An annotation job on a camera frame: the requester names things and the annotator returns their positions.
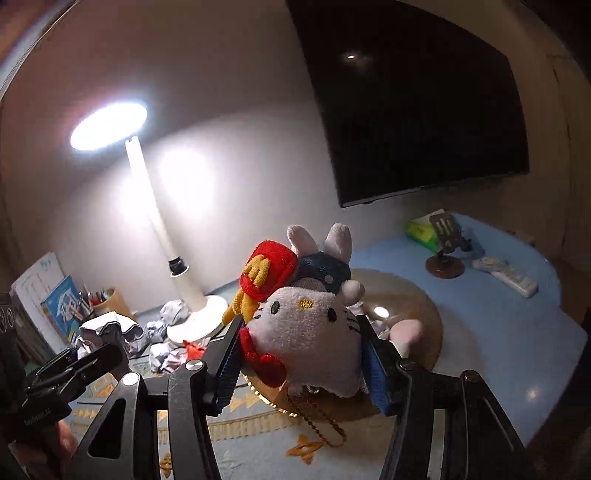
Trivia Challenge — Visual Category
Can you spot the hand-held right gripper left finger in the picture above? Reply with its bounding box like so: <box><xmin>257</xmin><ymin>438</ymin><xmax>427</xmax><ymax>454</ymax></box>
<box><xmin>69</xmin><ymin>314</ymin><xmax>245</xmax><ymax>480</ymax></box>

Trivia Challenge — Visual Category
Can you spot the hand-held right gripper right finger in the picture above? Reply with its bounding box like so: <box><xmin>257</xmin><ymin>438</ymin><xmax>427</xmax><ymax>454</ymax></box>
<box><xmin>355</xmin><ymin>314</ymin><xmax>541</xmax><ymax>480</ymax></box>

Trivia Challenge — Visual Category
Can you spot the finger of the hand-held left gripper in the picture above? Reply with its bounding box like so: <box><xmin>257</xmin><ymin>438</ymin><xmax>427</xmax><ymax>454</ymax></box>
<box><xmin>28</xmin><ymin>347</ymin><xmax>80</xmax><ymax>377</ymax></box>
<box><xmin>55</xmin><ymin>343</ymin><xmax>125</xmax><ymax>393</ymax></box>

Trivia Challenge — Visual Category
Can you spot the pink and white plush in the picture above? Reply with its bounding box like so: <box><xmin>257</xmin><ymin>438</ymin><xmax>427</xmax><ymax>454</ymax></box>
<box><xmin>369</xmin><ymin>318</ymin><xmax>424</xmax><ymax>354</ymax></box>

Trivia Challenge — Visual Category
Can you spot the brass ball chain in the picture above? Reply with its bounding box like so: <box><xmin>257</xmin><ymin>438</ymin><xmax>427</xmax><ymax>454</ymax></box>
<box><xmin>284</xmin><ymin>383</ymin><xmax>347</xmax><ymax>448</ymax></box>

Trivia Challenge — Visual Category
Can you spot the white cat plush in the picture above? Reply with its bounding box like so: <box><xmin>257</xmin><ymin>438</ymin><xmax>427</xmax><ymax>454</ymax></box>
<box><xmin>238</xmin><ymin>281</ymin><xmax>366</xmax><ymax>398</ymax></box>

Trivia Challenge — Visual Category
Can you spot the woven brown basket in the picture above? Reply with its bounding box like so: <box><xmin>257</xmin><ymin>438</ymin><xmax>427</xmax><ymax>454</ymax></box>
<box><xmin>240</xmin><ymin>268</ymin><xmax>445</xmax><ymax>423</ymax></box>

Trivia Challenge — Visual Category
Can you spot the blue rabbit plush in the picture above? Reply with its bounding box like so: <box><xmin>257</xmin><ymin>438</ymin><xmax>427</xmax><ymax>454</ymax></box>
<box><xmin>286</xmin><ymin>223</ymin><xmax>354</xmax><ymax>296</ymax></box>

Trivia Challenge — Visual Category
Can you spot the person's left hand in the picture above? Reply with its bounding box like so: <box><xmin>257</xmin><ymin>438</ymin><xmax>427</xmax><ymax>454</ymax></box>
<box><xmin>44</xmin><ymin>420</ymin><xmax>80</xmax><ymax>464</ymax></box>

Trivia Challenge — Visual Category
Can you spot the row of upright books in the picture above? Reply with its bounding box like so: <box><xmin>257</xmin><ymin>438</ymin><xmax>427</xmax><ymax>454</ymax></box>
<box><xmin>9</xmin><ymin>295</ymin><xmax>61</xmax><ymax>365</ymax></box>

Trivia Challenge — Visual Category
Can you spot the blue boxed book set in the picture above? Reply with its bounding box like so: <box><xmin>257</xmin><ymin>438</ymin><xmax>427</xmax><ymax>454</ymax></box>
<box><xmin>41</xmin><ymin>276</ymin><xmax>83</xmax><ymax>344</ymax></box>

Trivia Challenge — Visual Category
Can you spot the white desk lamp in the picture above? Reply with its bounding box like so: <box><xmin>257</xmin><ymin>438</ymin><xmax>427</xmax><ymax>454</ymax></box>
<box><xmin>69</xmin><ymin>102</ymin><xmax>229</xmax><ymax>344</ymax></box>

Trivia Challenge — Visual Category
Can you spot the bamboo pen holder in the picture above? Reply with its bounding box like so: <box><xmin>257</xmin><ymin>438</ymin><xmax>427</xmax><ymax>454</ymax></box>
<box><xmin>102</xmin><ymin>288</ymin><xmax>134</xmax><ymax>319</ymax></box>

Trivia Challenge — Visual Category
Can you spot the bunch of pencils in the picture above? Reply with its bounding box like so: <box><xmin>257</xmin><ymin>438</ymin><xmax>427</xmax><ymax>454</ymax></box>
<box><xmin>76</xmin><ymin>287</ymin><xmax>105</xmax><ymax>308</ymax></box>

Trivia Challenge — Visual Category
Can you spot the patterned blue table mat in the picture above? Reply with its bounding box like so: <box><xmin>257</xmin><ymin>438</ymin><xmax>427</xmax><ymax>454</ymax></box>
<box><xmin>60</xmin><ymin>295</ymin><xmax>444</xmax><ymax>480</ymax></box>

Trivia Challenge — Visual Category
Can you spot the brown phone stand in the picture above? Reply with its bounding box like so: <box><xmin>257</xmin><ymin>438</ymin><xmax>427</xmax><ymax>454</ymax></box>
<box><xmin>426</xmin><ymin>212</ymin><xmax>472</xmax><ymax>279</ymax></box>

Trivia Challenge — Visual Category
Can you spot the green tissue pack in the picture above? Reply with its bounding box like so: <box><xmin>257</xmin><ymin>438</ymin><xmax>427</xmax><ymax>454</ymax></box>
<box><xmin>406</xmin><ymin>217</ymin><xmax>439</xmax><ymax>245</ymax></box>

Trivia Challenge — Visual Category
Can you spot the white remote control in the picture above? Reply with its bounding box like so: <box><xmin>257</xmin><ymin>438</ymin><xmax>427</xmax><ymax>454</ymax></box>
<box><xmin>490</xmin><ymin>270</ymin><xmax>539</xmax><ymax>298</ymax></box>
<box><xmin>472</xmin><ymin>257</ymin><xmax>509</xmax><ymax>273</ymax></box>

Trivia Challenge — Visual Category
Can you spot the black wall television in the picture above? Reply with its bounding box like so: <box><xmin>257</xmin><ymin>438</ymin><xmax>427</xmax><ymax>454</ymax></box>
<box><xmin>285</xmin><ymin>0</ymin><xmax>531</xmax><ymax>208</ymax></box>

